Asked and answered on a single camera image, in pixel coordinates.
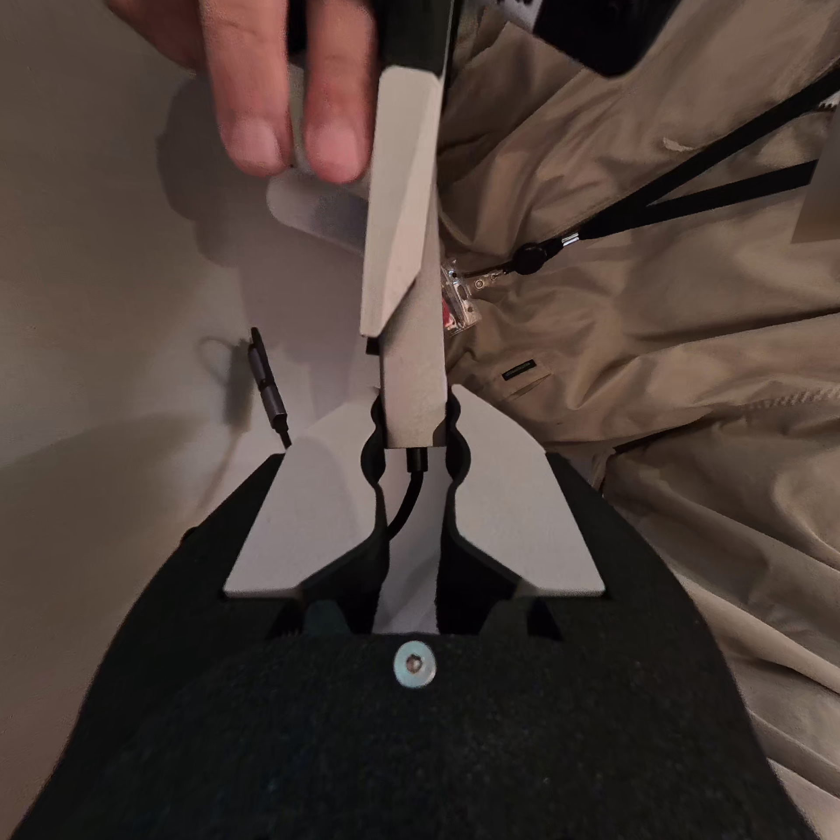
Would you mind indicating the clear badge holder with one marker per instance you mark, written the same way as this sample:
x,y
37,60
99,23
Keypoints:
x,y
459,308

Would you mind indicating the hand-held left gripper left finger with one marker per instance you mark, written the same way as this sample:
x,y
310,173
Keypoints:
x,y
308,518

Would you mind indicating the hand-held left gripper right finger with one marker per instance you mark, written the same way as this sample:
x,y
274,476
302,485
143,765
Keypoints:
x,y
525,518

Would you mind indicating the beige jacket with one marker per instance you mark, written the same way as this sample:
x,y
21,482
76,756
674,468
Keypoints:
x,y
656,367

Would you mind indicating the person's right hand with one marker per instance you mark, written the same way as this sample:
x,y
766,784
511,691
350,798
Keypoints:
x,y
249,79

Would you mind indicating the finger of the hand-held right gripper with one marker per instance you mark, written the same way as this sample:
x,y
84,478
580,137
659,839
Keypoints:
x,y
410,197

